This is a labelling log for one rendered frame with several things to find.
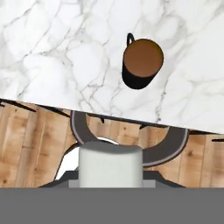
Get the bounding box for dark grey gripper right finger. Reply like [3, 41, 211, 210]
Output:
[142, 170, 186, 189]

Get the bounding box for black cup of hot chocolate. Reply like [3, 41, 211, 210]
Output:
[121, 32, 165, 91]

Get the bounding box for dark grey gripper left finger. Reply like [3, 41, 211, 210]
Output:
[38, 170, 80, 189]

